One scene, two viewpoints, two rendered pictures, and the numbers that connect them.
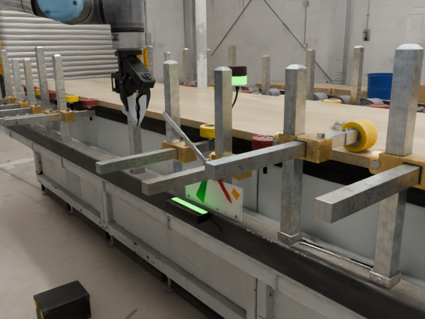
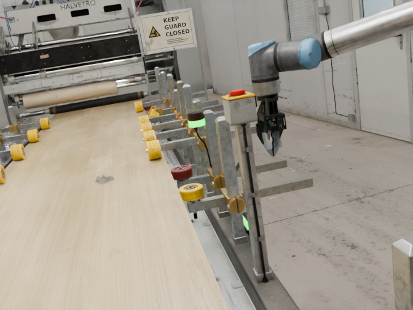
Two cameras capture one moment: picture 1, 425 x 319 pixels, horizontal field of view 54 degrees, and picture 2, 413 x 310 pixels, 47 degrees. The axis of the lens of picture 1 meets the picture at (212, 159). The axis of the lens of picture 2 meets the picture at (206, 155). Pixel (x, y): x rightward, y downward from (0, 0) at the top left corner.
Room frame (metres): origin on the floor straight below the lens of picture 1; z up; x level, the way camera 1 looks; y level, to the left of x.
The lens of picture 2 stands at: (2.61, 0.82, 1.39)
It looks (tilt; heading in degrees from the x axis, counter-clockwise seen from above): 14 degrees down; 211
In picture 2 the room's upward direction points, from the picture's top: 9 degrees counter-clockwise
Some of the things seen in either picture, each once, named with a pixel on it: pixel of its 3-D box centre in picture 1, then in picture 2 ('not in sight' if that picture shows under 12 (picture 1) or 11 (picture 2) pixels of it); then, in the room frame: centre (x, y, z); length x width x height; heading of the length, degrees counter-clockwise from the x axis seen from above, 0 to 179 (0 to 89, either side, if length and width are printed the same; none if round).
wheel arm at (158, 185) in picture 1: (215, 171); (232, 174); (1.07, -0.01, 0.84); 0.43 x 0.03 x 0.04; 129
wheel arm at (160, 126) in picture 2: not in sight; (192, 120); (0.50, -0.50, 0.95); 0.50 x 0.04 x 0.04; 129
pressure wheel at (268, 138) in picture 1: (265, 154); (183, 181); (1.19, -0.16, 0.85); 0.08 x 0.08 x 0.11
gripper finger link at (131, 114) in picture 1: (127, 110); (278, 143); (1.18, 0.24, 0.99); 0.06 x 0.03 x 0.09; 40
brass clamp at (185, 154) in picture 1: (178, 150); (232, 200); (1.31, 0.11, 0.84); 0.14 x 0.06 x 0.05; 39
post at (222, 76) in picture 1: (223, 153); (217, 172); (1.14, -0.03, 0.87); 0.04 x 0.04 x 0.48; 39
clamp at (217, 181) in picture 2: (229, 164); (216, 178); (1.12, -0.05, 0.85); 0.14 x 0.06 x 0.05; 39
